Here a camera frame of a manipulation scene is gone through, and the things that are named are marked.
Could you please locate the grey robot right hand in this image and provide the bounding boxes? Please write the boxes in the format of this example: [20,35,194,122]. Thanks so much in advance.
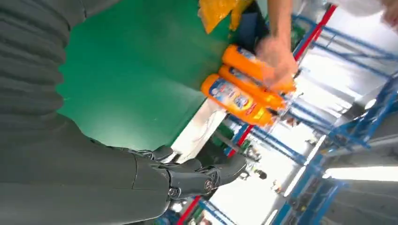
[0,114,248,225]

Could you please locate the green table mat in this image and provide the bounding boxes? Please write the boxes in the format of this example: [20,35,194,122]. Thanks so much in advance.
[55,0,250,152]

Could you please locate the ribbed grey right arm sleeve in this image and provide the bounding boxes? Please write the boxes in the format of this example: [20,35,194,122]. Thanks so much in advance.
[0,0,122,141]

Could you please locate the yellow plastic sheet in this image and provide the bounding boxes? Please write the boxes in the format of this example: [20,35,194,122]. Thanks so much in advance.
[198,0,253,34]

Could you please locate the person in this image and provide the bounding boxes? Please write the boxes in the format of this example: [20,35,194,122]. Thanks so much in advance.
[237,2,270,54]

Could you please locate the person's hand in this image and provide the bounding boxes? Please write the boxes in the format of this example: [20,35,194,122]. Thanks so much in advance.
[380,0,398,28]
[255,35,300,90]

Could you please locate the red pole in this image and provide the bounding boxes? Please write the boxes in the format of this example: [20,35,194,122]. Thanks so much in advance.
[176,4,338,225]

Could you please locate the blue metal rack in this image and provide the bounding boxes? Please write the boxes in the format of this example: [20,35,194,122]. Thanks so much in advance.
[198,12,398,225]

